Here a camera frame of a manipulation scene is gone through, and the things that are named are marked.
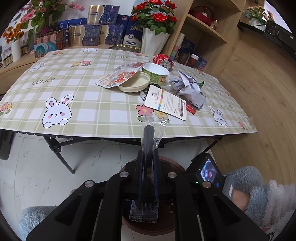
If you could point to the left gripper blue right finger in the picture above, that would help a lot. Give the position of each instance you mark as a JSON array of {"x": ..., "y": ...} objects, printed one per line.
[{"x": 156, "y": 170}]

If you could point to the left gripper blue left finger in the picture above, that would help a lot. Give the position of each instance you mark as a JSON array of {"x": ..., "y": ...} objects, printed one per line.
[{"x": 139, "y": 170}]

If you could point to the clear plastic wrapper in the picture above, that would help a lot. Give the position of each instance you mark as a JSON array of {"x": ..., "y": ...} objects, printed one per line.
[{"x": 153, "y": 130}]

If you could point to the white printed card tag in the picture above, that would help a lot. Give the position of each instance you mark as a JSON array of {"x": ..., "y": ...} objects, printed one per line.
[{"x": 166, "y": 102}]

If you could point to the small red wrapper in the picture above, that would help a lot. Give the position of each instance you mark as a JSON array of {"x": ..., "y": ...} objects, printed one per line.
[{"x": 190, "y": 109}]

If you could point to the grey white paper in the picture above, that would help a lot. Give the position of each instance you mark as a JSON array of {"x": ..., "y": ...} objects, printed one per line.
[{"x": 189, "y": 88}]

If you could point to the beige round lid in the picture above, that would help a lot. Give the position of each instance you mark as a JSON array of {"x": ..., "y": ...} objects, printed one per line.
[{"x": 137, "y": 83}]

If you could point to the green paper cup bowl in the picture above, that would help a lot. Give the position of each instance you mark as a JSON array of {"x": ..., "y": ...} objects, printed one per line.
[{"x": 157, "y": 73}]

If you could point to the crushed red soda can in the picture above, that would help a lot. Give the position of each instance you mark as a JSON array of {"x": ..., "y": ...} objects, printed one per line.
[{"x": 163, "y": 60}]

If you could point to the brown round trash bin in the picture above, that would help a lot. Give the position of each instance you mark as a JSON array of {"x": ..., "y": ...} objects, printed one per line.
[{"x": 164, "y": 225}]

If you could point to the person's right hand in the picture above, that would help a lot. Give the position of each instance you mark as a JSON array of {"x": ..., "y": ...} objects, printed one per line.
[{"x": 241, "y": 199}]

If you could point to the red cup white rim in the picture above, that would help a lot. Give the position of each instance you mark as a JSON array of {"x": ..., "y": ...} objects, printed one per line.
[{"x": 192, "y": 60}]

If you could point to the dark brown cup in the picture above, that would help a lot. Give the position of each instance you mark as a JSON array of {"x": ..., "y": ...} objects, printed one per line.
[{"x": 183, "y": 58}]

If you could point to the small blue box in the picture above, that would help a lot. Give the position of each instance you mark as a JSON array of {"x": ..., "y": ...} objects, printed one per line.
[{"x": 201, "y": 64}]

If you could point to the checked bunny tablecloth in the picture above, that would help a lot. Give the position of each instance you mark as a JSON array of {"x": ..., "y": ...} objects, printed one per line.
[{"x": 59, "y": 96}]

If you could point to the gold green tray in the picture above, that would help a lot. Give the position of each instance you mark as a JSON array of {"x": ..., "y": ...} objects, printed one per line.
[{"x": 126, "y": 48}]

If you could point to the white faceted flower pot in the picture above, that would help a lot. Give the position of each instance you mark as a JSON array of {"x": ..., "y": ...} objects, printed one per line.
[{"x": 152, "y": 44}]

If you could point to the stack of pastel cups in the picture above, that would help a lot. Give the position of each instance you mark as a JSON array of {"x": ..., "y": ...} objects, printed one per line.
[{"x": 177, "y": 46}]

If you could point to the blue white milk box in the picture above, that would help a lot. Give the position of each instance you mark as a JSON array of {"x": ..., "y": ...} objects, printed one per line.
[{"x": 133, "y": 34}]

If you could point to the right blue gold gift box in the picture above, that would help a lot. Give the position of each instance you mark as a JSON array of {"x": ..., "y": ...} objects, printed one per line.
[{"x": 111, "y": 34}]

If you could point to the blue gold gift box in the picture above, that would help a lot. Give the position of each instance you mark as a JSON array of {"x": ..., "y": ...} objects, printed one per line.
[
  {"x": 84, "y": 35},
  {"x": 102, "y": 14},
  {"x": 111, "y": 34}
]

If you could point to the wooden shelf unit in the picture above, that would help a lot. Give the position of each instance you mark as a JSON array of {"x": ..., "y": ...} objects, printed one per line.
[{"x": 216, "y": 46}]

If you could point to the left blue gold gift box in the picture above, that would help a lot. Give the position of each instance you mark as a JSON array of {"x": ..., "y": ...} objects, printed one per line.
[{"x": 84, "y": 35}]

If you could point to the red rose bouquet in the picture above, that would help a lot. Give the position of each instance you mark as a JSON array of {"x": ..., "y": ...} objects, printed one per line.
[{"x": 155, "y": 15}]

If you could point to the striped flower planter box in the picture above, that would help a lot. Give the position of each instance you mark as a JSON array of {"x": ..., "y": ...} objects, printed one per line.
[{"x": 55, "y": 41}]

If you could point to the small glass bottle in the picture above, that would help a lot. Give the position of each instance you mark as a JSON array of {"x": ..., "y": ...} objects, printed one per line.
[{"x": 214, "y": 25}]

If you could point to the upper blue gold gift box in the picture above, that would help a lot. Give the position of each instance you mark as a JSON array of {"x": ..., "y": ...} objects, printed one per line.
[{"x": 102, "y": 14}]

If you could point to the red kettle on shelf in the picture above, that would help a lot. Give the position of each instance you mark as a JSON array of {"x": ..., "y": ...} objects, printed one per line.
[{"x": 202, "y": 13}]

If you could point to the pink blossom plant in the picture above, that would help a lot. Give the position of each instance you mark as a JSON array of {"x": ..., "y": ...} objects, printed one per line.
[{"x": 43, "y": 16}]

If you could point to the white potted plant far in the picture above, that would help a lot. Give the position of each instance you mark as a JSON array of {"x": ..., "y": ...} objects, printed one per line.
[{"x": 257, "y": 17}]

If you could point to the orange flowers white vase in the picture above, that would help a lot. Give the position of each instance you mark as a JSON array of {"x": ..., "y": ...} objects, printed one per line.
[{"x": 13, "y": 35}]

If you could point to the gripper camera display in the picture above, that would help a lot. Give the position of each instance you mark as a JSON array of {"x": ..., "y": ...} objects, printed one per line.
[{"x": 203, "y": 168}]

